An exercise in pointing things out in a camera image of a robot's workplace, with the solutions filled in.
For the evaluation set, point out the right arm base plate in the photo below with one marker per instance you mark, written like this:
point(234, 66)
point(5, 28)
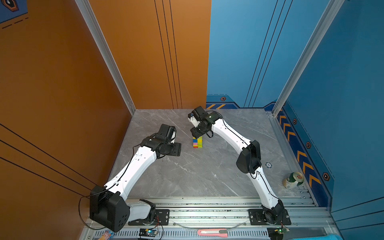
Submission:
point(260, 217)

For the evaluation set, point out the pink utility knife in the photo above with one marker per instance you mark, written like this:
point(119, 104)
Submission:
point(222, 233)

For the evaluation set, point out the right small circuit board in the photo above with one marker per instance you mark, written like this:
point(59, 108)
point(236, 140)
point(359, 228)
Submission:
point(282, 231)

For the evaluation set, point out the colourful snack wrapper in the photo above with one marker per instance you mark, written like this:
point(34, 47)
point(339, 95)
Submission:
point(107, 235)

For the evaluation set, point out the green circuit board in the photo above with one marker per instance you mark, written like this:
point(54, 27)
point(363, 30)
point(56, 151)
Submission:
point(148, 234)

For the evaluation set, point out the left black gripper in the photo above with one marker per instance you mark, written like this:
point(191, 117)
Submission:
point(177, 149)

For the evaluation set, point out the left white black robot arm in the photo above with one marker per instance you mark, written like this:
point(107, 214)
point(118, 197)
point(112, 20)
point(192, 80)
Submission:
point(108, 206)

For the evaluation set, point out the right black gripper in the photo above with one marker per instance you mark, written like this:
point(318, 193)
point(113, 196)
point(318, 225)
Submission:
point(194, 133)

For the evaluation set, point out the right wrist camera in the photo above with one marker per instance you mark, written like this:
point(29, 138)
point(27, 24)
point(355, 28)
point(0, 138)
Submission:
point(197, 115)

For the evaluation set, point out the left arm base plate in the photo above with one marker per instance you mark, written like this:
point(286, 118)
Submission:
point(161, 217)

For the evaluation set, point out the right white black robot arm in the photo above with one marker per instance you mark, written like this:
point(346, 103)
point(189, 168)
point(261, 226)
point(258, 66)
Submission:
point(249, 162)

